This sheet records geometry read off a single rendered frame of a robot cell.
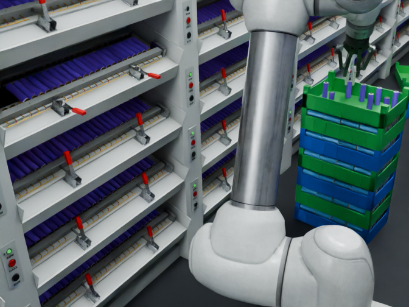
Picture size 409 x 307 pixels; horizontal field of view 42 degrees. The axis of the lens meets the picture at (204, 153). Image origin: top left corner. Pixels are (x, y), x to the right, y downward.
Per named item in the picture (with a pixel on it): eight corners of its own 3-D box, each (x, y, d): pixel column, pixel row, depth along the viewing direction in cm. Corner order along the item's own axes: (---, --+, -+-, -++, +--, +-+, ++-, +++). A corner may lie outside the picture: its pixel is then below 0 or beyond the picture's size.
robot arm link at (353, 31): (377, 27, 162) (374, 42, 167) (375, 8, 167) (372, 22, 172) (346, 27, 163) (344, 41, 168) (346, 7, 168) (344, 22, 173)
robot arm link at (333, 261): (366, 351, 108) (381, 270, 98) (278, 331, 113) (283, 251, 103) (369, 296, 122) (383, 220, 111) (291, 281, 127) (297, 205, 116)
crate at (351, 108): (407, 109, 183) (411, 87, 179) (383, 130, 169) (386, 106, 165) (328, 89, 200) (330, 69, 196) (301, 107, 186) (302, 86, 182)
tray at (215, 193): (279, 155, 235) (291, 131, 226) (199, 223, 192) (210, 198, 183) (243, 129, 241) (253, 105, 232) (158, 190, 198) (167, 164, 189)
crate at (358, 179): (396, 169, 194) (400, 149, 191) (373, 192, 181) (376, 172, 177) (323, 145, 211) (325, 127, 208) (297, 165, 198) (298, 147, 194)
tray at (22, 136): (175, 77, 157) (184, 50, 150) (2, 162, 114) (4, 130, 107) (126, 42, 162) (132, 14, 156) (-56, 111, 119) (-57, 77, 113)
